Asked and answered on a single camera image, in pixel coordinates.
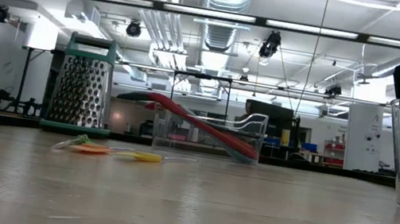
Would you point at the blue silicone spoon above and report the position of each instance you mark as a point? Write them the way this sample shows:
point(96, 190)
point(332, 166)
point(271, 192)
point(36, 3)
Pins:
point(246, 159)

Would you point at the red silicone slotted turner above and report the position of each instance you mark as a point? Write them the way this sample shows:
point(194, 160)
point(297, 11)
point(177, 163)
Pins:
point(202, 124)

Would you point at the yellow measuring spoon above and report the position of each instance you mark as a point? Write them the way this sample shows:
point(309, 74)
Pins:
point(140, 156)

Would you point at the orange measuring spoon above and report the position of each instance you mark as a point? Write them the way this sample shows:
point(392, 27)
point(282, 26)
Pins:
point(91, 148)

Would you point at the green measuring spoon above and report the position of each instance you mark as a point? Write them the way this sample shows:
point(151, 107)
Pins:
point(82, 138)

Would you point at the white pillar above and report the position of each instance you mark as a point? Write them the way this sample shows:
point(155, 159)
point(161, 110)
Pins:
point(363, 138)

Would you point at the black ceiling spotlight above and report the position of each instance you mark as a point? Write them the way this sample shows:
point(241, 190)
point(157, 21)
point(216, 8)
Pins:
point(333, 89)
point(271, 45)
point(0, 13)
point(133, 29)

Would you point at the shelf with red bins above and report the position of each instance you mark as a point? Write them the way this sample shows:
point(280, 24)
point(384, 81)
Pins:
point(335, 147)

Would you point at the blue storage bin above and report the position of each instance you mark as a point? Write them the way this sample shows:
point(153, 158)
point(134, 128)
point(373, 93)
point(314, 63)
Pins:
point(310, 147)

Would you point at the black beam with light bars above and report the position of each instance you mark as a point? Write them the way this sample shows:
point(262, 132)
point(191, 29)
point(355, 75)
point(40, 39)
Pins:
point(260, 21)

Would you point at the teal metal box grater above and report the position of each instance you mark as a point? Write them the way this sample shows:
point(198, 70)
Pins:
point(80, 89)

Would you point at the black floor equipment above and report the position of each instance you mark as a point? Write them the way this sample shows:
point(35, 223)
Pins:
point(4, 99)

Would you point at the black aluminium table frame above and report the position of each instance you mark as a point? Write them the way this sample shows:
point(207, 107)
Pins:
point(316, 168)

